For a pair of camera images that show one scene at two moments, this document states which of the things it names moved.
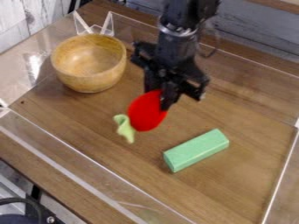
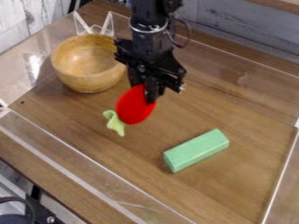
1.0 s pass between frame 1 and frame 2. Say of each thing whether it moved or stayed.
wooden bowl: stayed
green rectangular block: stayed
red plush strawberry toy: moved
